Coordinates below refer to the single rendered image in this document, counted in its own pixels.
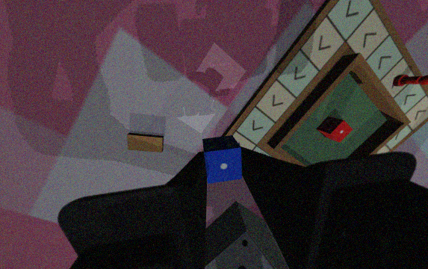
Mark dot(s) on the wooden tray with green floor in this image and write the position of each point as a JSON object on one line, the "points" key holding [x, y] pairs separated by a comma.
{"points": [[358, 90]]}

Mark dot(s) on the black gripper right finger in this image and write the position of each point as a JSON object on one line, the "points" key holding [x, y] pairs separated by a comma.
{"points": [[294, 199]]}

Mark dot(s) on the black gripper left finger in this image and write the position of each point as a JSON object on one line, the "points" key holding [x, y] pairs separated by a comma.
{"points": [[178, 208]]}

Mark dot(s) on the red die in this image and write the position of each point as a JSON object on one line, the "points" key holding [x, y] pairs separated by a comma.
{"points": [[334, 129]]}

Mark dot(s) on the red pawn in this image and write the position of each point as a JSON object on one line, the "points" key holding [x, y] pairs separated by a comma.
{"points": [[405, 79]]}

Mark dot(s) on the blue die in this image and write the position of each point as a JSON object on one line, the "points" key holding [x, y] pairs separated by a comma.
{"points": [[222, 159]]}

